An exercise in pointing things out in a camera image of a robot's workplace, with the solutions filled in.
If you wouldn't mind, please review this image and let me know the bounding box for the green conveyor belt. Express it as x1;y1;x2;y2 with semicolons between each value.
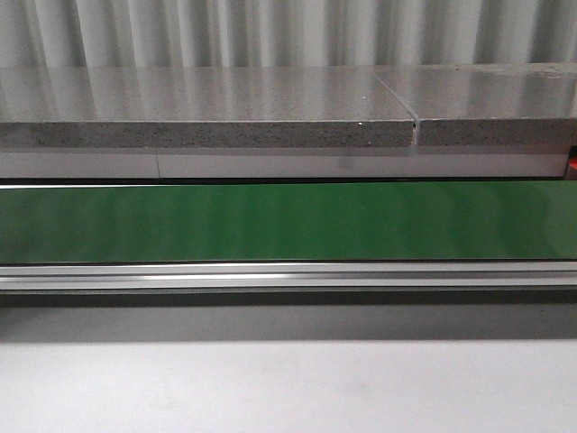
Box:
1;180;576;264

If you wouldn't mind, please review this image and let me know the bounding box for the grey stone countertop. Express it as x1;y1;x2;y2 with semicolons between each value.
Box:
0;62;577;180

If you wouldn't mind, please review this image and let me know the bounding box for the white pleated curtain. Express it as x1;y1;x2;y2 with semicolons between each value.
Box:
1;1;576;68

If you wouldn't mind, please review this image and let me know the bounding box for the aluminium conveyor frame rail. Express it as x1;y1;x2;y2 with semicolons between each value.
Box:
1;260;576;296

